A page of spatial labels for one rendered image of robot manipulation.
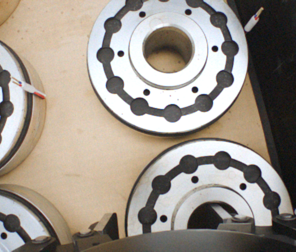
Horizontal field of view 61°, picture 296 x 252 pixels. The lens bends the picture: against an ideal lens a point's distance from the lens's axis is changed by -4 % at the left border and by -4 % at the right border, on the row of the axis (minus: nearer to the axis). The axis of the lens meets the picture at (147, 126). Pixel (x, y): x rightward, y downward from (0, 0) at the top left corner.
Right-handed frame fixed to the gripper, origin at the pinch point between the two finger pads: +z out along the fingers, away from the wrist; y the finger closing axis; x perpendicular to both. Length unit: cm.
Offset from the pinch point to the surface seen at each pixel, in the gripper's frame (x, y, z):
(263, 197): 1.1, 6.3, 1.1
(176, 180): 2.7, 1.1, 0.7
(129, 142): 5.3, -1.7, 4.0
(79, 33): 13.8, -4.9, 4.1
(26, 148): 5.4, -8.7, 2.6
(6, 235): 0.1, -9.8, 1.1
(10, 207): 1.9, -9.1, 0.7
